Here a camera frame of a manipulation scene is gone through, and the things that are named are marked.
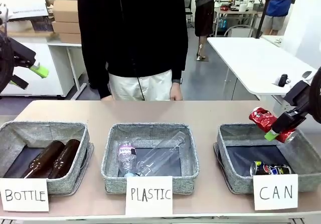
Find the person in black dress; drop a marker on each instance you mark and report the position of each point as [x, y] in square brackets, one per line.
[204, 18]

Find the person's right hand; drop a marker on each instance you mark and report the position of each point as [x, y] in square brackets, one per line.
[107, 99]

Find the white paper label can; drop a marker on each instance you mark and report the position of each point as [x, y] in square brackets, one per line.
[276, 204]

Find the grey fabric basket can label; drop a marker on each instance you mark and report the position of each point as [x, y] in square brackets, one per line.
[225, 143]

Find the cluttered workbench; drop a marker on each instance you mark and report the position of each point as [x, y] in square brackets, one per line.
[240, 13]

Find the person's left forearm black sleeve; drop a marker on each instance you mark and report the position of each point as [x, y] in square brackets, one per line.
[179, 63]

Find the grey metal chair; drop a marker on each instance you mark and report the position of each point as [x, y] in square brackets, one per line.
[239, 26]

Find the black stand pole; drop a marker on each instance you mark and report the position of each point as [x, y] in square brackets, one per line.
[262, 18]

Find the right gripper green finger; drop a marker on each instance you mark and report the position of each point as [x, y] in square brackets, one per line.
[298, 94]
[286, 122]

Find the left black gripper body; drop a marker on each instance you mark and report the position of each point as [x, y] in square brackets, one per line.
[5, 63]

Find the flat cardboard box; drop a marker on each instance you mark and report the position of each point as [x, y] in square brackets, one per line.
[66, 27]
[70, 38]

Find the crushed black soda can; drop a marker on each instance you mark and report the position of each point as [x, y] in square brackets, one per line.
[263, 169]

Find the dark wristwatch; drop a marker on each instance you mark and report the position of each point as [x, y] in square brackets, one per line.
[177, 81]

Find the grey fabric basket plastic label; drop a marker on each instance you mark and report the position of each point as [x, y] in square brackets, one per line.
[150, 132]

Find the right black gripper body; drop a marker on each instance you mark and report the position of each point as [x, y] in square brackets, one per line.
[316, 96]

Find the white paper label plastic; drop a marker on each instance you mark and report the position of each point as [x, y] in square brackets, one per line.
[150, 207]

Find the red object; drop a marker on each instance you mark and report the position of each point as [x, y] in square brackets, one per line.
[225, 7]

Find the person's right forearm black sleeve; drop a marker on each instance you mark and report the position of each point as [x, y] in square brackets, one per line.
[99, 83]

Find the white roll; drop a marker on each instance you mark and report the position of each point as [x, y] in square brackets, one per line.
[242, 8]

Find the black office chair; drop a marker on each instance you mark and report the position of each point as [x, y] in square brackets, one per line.
[189, 20]

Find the black white small device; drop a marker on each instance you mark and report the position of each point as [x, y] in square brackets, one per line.
[283, 79]

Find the crushed plastic bottle pink label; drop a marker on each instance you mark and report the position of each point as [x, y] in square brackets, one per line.
[125, 156]

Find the brown glass bottle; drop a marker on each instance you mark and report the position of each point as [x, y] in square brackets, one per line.
[47, 153]
[67, 156]

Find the white paper label bottle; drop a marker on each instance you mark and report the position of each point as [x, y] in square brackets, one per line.
[25, 206]

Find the white rounded table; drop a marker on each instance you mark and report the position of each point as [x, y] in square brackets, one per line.
[250, 63]

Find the dark crate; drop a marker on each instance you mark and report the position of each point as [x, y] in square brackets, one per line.
[42, 24]

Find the crushed red soda can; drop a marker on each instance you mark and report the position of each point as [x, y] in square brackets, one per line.
[260, 119]

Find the grey fabric basket bottle label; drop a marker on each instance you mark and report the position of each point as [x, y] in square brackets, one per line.
[37, 133]

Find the large cardboard box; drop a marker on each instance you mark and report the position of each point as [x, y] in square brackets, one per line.
[66, 11]

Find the person's left hand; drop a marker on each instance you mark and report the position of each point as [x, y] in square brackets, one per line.
[176, 93]

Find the clear plastic bottle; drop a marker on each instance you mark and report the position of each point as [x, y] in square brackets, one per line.
[160, 153]

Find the person in black sweater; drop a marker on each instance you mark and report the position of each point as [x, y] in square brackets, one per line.
[133, 28]

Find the white desk with legs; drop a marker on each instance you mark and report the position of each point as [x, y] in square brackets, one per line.
[62, 44]

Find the left gripper green finger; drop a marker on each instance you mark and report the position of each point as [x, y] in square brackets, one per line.
[21, 82]
[23, 53]

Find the white printed box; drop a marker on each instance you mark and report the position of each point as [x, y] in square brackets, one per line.
[27, 0]

